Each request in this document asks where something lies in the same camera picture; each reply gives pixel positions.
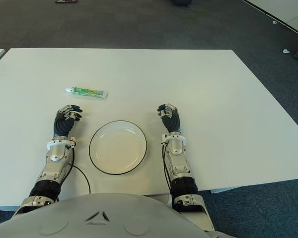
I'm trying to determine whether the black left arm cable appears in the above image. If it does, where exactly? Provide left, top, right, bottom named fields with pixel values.
left=68, top=146, right=91, bottom=194

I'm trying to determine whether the green white toothpaste tube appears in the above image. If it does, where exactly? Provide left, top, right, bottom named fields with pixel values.
left=65, top=86, right=109, bottom=100

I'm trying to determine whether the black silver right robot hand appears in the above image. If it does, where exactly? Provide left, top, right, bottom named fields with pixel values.
left=156, top=103, right=182, bottom=135

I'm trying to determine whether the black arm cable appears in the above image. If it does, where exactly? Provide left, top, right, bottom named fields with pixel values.
left=68, top=146, right=91, bottom=194
left=161, top=143, right=175, bottom=206

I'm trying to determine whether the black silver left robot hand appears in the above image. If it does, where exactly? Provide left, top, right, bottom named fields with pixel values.
left=52, top=104, right=84, bottom=138

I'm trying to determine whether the white plate with black rim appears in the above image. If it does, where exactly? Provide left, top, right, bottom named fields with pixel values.
left=88, top=120, right=148, bottom=176

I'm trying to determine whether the grey robot torso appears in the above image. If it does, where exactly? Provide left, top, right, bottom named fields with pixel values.
left=0, top=192, right=229, bottom=238

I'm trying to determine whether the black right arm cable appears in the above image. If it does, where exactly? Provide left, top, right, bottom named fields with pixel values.
left=161, top=143, right=175, bottom=206

